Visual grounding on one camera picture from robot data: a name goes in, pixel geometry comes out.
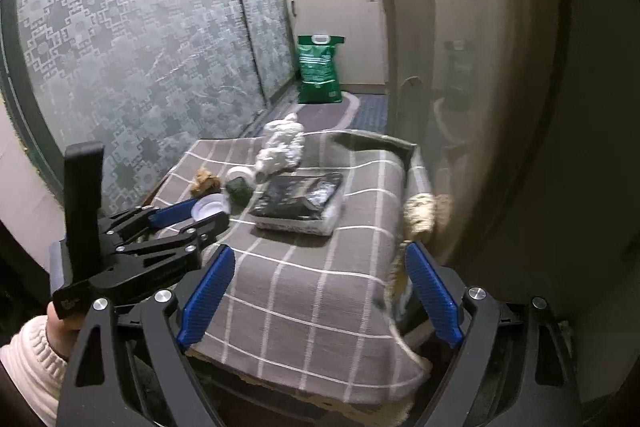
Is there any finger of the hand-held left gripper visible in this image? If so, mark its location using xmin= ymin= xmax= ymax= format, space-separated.
xmin=100 ymin=199 xmax=202 ymax=244
xmin=117 ymin=212 xmax=231 ymax=268

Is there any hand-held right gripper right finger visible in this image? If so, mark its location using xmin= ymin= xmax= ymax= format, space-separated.
xmin=404 ymin=241 xmax=586 ymax=427

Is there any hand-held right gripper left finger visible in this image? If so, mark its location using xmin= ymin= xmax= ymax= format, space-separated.
xmin=55 ymin=244 xmax=236 ymax=427

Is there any brown walnut shell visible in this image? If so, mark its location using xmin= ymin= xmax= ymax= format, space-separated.
xmin=190 ymin=167 xmax=223 ymax=198

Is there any white tissue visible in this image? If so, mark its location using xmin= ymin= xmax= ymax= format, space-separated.
xmin=254 ymin=113 xmax=306 ymax=185

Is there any dark green crumpled ball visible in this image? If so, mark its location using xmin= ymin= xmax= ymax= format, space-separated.
xmin=225 ymin=177 xmax=255 ymax=206

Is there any beige fluffy object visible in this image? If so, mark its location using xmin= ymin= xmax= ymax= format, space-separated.
xmin=402 ymin=192 xmax=453 ymax=240

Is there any clear tray with black packet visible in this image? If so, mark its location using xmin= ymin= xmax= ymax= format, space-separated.
xmin=248 ymin=172 xmax=347 ymax=237

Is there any grey checked tablecloth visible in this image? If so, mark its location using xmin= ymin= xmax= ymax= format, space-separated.
xmin=150 ymin=129 xmax=426 ymax=405

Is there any patterned glass sliding door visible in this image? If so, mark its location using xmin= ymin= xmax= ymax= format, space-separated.
xmin=225 ymin=0 xmax=296 ymax=102
xmin=15 ymin=0 xmax=266 ymax=188

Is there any oval purple floor mat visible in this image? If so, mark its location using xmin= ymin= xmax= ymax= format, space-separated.
xmin=295 ymin=92 xmax=360 ymax=135

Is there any blue striped floor mat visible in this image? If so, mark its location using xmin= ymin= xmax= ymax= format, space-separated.
xmin=345 ymin=94 xmax=388 ymax=132

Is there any white refrigerator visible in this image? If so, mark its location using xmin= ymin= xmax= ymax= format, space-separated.
xmin=415 ymin=0 xmax=571 ymax=258

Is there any white kitchen counter cabinet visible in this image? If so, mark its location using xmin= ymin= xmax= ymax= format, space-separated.
xmin=284 ymin=0 xmax=388 ymax=95

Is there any green bag with white handle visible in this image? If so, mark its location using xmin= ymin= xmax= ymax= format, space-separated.
xmin=297 ymin=34 xmax=347 ymax=104

